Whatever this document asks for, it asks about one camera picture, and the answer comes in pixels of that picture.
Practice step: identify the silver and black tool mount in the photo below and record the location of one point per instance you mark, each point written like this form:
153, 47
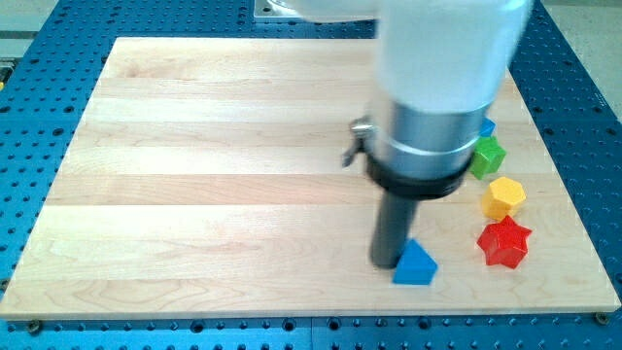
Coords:
413, 154

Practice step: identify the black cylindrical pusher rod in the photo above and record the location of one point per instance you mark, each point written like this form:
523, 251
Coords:
393, 224

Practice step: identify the blue triangle block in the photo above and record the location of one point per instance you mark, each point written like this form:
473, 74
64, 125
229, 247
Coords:
415, 266

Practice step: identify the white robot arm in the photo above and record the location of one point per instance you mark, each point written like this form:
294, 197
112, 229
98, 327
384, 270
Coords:
438, 68

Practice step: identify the red star block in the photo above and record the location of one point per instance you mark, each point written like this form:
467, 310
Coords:
504, 243

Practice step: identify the green block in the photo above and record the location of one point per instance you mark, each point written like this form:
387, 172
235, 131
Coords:
487, 157

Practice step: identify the small blue block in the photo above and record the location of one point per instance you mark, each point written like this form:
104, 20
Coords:
487, 128

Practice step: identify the yellow hexagon block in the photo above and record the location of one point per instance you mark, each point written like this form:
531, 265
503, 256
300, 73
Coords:
503, 197

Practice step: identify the wooden board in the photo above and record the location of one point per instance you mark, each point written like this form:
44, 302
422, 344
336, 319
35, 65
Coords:
204, 180

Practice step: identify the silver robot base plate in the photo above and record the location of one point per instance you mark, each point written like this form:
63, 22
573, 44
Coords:
274, 10

